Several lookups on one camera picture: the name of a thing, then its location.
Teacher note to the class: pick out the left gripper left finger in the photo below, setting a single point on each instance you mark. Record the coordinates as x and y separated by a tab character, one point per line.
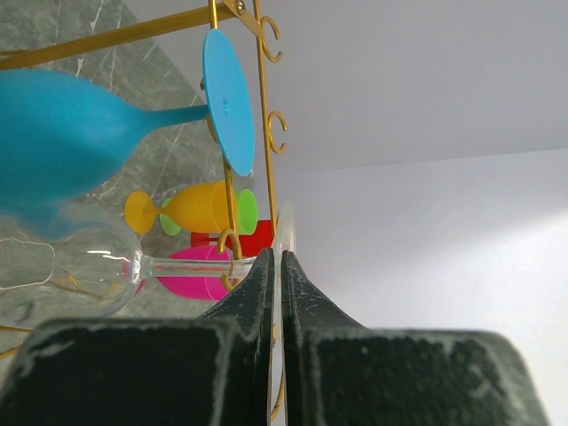
211	370

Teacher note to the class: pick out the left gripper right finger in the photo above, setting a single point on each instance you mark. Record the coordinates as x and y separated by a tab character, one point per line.
339	372

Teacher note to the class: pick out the pink plastic wine glass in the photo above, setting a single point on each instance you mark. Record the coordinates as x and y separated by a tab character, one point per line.
195	273

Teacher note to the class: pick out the red plastic wine glass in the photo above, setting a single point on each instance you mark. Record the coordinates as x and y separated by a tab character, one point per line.
251	244

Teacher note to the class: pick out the orange plastic wine glass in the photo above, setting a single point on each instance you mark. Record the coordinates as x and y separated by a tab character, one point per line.
201	208

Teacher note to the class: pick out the green plastic wine glass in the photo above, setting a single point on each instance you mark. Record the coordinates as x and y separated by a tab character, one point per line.
246	215

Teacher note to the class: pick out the clear wine glass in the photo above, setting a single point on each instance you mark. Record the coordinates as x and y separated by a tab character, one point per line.
68	261

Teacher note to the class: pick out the blue plastic wine glass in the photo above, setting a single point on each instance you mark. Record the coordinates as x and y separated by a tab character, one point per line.
62	135

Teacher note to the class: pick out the gold wire glass rack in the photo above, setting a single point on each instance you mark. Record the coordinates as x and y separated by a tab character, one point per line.
211	14

